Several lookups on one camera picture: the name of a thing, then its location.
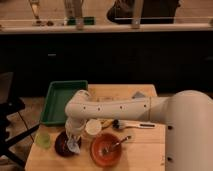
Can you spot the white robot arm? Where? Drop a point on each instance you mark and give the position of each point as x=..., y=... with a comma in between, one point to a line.
x=187, y=115

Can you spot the yellow banana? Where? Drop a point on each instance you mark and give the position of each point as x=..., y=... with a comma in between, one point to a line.
x=106, y=124

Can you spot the metal spoon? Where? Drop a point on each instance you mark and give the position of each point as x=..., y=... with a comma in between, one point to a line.
x=115, y=145

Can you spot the dark purple bowl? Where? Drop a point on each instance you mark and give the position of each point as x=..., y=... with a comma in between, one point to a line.
x=61, y=147

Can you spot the orange bowl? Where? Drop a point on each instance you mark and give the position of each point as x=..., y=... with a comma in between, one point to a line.
x=101, y=141

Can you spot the black office chair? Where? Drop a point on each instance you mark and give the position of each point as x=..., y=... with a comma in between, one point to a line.
x=10, y=105

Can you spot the light blue towel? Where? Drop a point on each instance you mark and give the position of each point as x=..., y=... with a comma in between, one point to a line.
x=73, y=146

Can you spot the green plastic tray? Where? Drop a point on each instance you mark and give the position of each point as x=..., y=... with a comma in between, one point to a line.
x=58, y=95

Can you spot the light green cup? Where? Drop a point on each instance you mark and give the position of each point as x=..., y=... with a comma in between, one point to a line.
x=43, y=140

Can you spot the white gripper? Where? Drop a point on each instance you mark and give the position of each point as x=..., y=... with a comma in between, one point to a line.
x=74, y=127

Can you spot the white cup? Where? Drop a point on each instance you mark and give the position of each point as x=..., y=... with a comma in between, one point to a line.
x=93, y=127

